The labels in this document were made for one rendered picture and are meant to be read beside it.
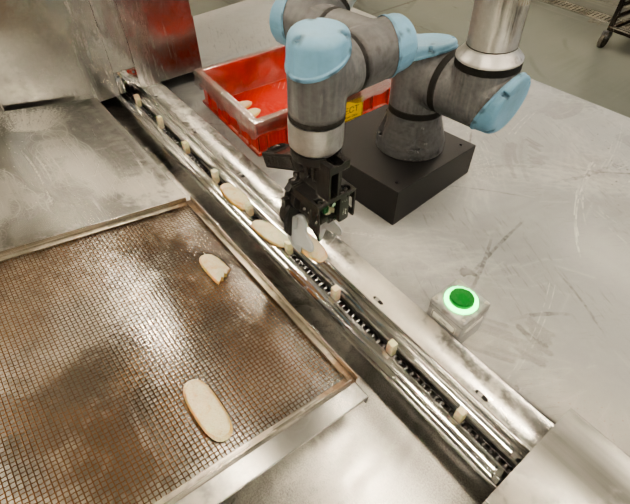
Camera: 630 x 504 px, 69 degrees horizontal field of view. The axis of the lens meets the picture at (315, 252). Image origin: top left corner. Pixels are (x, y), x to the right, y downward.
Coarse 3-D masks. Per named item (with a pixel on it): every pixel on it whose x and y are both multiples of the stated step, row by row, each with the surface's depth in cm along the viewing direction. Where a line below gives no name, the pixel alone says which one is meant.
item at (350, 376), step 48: (48, 240) 78; (96, 240) 80; (144, 240) 82; (192, 240) 84; (144, 288) 74; (192, 288) 75; (240, 336) 69; (288, 384) 64; (336, 384) 65; (96, 432) 56; (0, 480) 51; (192, 480) 53
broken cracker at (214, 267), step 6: (204, 258) 80; (210, 258) 80; (216, 258) 80; (204, 264) 79; (210, 264) 79; (216, 264) 79; (222, 264) 79; (204, 270) 78; (210, 270) 78; (216, 270) 78; (222, 270) 78; (228, 270) 78; (210, 276) 77; (216, 276) 77; (222, 276) 77; (216, 282) 76
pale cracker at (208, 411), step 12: (192, 384) 61; (204, 384) 62; (192, 396) 60; (204, 396) 60; (216, 396) 61; (192, 408) 59; (204, 408) 59; (216, 408) 59; (204, 420) 58; (216, 420) 58; (228, 420) 59; (216, 432) 57; (228, 432) 57
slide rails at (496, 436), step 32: (128, 96) 128; (160, 128) 117; (192, 160) 108; (288, 256) 88; (320, 288) 82; (352, 320) 78; (384, 352) 74; (416, 352) 74; (416, 384) 70; (448, 384) 70; (448, 416) 67; (480, 416) 67; (480, 448) 64; (512, 448) 64
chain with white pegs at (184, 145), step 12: (132, 96) 130; (144, 108) 126; (156, 120) 121; (168, 132) 118; (180, 144) 114; (192, 156) 111; (204, 168) 108; (216, 180) 103; (252, 204) 95; (252, 216) 97; (288, 240) 88; (288, 252) 88; (300, 264) 88; (312, 276) 86; (324, 288) 84; (336, 288) 80; (336, 300) 82; (348, 312) 80; (372, 336) 77; (396, 348) 73; (456, 420) 67; (468, 432) 66; (480, 444) 65; (504, 468) 63
